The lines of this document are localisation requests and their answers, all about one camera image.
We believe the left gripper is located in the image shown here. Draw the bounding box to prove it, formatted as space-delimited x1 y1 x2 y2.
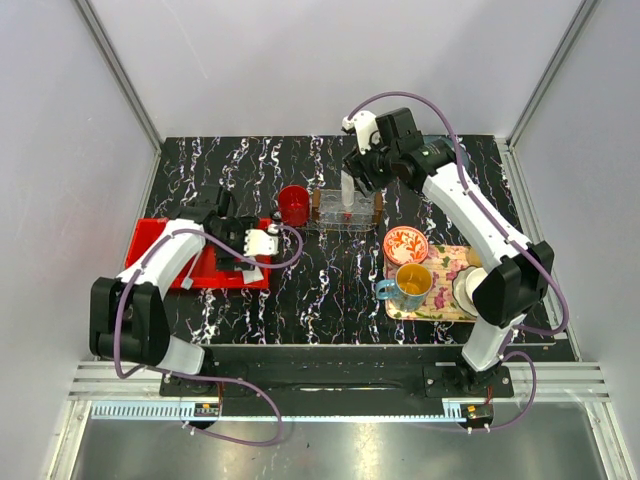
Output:
209 217 259 270

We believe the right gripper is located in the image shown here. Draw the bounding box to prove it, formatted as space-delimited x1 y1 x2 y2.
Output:
342 133 398 199

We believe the white toothpaste tube red cap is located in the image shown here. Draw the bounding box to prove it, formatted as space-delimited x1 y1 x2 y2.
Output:
341 171 355 219

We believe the white toothpaste tube black cap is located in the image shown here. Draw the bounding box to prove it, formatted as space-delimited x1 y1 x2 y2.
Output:
242 267 264 285

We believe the red cup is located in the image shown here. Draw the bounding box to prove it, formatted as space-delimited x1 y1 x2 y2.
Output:
278 185 310 227

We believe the clear acrylic toothbrush holder rack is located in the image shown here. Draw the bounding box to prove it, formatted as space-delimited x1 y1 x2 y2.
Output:
311 189 383 231

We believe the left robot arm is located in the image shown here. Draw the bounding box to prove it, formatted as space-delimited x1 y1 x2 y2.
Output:
89 189 260 396

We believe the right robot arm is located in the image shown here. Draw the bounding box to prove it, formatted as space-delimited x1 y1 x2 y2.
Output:
342 108 554 396

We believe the white toothbrush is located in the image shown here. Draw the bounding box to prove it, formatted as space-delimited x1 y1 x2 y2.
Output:
181 259 197 290

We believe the floral rectangular tray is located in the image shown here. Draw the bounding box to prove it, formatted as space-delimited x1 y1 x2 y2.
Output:
383 243 484 322

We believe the red plastic organizer bin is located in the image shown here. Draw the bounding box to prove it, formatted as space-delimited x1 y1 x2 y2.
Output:
118 219 270 295

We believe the teal ceramic plate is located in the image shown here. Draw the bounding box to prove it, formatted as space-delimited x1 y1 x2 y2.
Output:
424 134 471 166

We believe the orange floral bowl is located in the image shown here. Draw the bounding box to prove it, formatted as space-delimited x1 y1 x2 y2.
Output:
383 226 429 266

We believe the yellow cup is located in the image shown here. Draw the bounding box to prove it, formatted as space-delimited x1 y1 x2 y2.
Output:
466 248 483 268

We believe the blue mug yellow inside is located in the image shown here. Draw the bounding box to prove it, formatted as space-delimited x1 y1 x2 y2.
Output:
375 263 434 312

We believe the white small bowl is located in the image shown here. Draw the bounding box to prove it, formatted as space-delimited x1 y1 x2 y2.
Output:
452 266 488 315

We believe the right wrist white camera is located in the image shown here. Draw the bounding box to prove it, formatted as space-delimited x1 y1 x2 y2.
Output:
342 110 381 155

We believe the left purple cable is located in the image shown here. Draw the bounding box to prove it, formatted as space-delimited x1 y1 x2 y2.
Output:
114 223 305 446

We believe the purple cable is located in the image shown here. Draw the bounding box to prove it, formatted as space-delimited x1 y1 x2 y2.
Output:
114 223 305 446
344 92 571 434

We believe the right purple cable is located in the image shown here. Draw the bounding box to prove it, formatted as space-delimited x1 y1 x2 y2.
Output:
344 92 571 434

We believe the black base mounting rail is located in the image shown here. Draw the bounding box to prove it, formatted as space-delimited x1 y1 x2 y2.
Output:
149 343 515 416

